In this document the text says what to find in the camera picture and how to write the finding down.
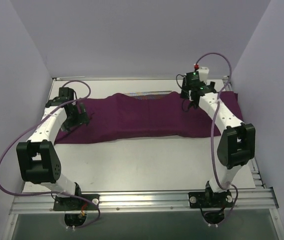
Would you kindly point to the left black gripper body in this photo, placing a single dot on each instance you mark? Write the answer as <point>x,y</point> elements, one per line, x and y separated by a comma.
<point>78,119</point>

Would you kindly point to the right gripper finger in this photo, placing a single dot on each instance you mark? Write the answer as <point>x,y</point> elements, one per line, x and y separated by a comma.
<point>194,103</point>
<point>182,106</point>

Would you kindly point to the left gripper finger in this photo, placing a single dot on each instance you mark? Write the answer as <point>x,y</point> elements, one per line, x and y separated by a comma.
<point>83,116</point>
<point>67,125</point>

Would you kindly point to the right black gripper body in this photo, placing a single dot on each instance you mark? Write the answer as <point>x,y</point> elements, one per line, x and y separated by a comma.
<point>194,95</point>

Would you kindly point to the purple cloth wrap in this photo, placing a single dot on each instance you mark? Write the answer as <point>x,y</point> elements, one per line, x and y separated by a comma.
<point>123,117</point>

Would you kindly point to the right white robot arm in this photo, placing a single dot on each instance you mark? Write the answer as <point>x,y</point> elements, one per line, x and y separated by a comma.
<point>232,140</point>

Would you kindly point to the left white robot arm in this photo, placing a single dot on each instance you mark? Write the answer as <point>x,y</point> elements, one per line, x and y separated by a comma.
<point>38,161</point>

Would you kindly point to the metal mesh instrument tray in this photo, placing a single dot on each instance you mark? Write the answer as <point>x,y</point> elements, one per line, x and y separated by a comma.
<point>148,95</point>

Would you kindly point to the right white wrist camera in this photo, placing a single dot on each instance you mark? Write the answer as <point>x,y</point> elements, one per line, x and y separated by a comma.
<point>202,72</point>

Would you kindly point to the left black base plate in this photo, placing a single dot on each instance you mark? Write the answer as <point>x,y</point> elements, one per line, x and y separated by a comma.
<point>74,204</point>

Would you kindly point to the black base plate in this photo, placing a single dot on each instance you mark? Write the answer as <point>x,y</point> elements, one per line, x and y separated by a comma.
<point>74,204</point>
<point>209,200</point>

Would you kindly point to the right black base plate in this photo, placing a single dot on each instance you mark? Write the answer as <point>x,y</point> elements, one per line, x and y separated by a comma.
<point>209,200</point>

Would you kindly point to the aluminium front rail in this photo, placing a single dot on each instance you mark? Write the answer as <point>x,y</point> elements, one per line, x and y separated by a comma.
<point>152,201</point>

